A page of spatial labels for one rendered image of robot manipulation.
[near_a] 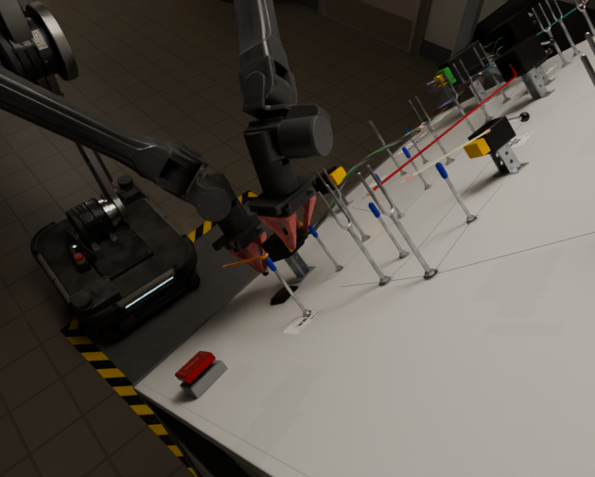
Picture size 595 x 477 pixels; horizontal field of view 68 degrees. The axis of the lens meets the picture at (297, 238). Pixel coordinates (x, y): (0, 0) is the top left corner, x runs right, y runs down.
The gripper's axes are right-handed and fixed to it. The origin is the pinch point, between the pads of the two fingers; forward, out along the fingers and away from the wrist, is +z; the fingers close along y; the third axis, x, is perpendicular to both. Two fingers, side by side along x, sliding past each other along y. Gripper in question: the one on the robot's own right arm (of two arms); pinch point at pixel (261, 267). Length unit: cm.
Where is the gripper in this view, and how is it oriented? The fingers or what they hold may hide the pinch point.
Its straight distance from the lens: 85.8
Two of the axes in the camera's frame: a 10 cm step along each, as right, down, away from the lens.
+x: -6.8, 0.8, 7.3
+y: 5.8, -5.6, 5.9
